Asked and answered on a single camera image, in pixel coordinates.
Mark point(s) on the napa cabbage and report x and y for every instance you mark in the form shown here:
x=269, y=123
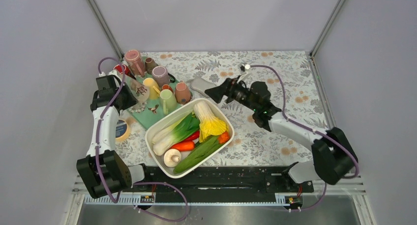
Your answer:
x=210, y=125

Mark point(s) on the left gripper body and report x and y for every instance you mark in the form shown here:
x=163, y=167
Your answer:
x=127, y=98

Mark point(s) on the cream floral mug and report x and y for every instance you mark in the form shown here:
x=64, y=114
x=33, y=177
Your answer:
x=139, y=90

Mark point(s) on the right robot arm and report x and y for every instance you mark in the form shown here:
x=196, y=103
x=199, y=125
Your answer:
x=332, y=154

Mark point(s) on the pink tall cup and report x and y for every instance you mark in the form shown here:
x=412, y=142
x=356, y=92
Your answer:
x=134, y=59

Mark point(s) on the green floral tray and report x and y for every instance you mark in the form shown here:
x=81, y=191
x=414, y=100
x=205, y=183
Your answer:
x=149, y=113

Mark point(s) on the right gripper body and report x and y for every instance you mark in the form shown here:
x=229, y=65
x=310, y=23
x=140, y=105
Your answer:
x=241, y=94

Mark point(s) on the light green mug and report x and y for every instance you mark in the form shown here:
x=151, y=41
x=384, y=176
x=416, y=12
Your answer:
x=167, y=101

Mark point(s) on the white mushroom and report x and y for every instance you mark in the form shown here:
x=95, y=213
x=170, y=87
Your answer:
x=172, y=158

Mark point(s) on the yellow tape roll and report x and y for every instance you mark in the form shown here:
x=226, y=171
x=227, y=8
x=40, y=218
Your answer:
x=122, y=130

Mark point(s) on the small orange mug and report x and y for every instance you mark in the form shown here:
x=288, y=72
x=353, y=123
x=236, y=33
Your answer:
x=167, y=87

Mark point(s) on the terracotta pink mug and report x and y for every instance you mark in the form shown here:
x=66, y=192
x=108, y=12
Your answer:
x=182, y=93

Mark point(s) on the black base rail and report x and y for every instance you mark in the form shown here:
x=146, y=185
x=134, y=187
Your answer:
x=262, y=179

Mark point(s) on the red chili pepper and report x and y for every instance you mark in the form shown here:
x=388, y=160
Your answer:
x=193, y=136

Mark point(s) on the purple mug black handle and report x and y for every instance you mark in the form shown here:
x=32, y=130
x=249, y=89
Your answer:
x=161, y=75

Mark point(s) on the orange carrot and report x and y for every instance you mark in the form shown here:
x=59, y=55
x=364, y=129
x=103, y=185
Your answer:
x=184, y=146

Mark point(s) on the red mug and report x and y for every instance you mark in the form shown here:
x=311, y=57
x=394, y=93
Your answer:
x=122, y=70

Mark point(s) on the yellow mug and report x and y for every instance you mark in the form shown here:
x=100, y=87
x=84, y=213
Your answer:
x=154, y=90

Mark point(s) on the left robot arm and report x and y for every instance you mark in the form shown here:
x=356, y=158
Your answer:
x=102, y=170

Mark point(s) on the brown small cup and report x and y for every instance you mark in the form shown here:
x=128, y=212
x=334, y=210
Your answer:
x=150, y=64

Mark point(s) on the white rectangular basin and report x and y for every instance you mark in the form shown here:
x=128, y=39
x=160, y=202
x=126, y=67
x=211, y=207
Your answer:
x=175, y=116

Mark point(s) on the grey sponge pad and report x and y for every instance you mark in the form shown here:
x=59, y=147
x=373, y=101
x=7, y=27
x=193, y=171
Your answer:
x=200, y=85

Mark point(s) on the bok choy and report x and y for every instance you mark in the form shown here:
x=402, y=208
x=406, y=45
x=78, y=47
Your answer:
x=174, y=133

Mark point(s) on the green cucumber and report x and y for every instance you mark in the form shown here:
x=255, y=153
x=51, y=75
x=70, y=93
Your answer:
x=200, y=153

